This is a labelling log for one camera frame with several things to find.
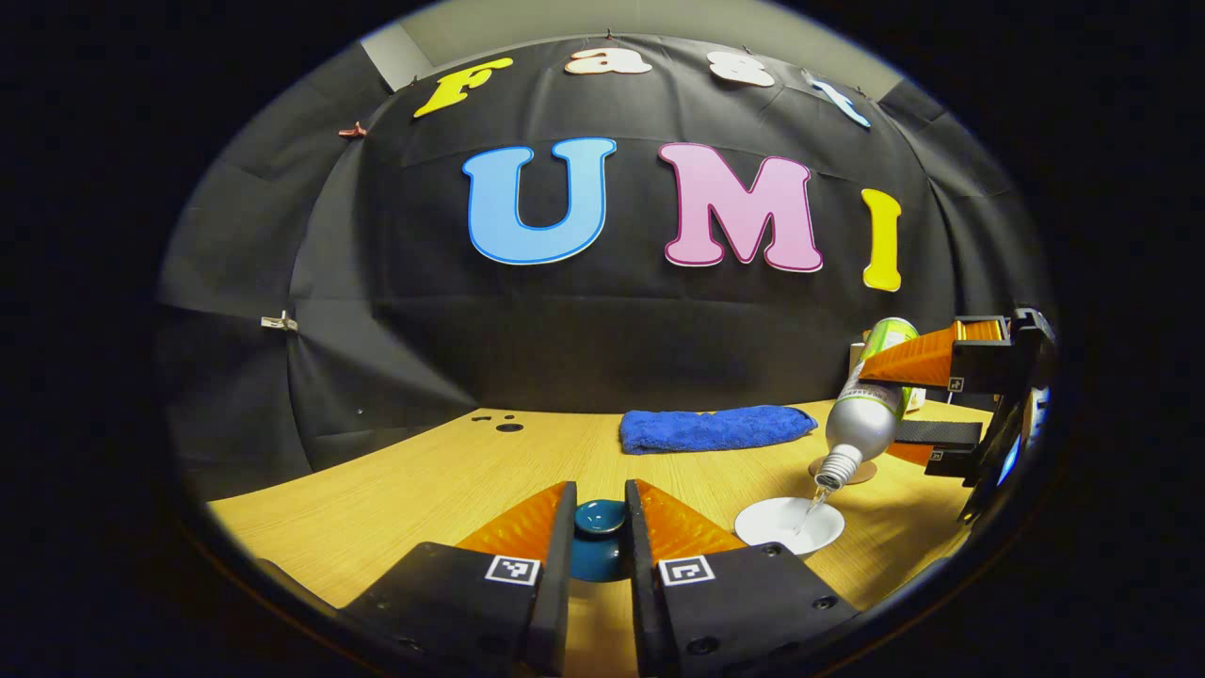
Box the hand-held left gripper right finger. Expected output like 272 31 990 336
624 478 862 677

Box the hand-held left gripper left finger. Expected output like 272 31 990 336
339 480 578 677

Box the green silver water bottle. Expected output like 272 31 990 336
814 317 921 491

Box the dark teal teacup lid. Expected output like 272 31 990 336
571 499 630 583

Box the round brown coaster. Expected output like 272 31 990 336
808 455 878 486

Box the white teacup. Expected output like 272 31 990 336
734 496 845 555

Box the white toaster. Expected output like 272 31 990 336
849 341 928 415

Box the blue towel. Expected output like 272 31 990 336
619 405 818 456

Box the black backdrop cloth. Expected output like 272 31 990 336
155 33 1051 500

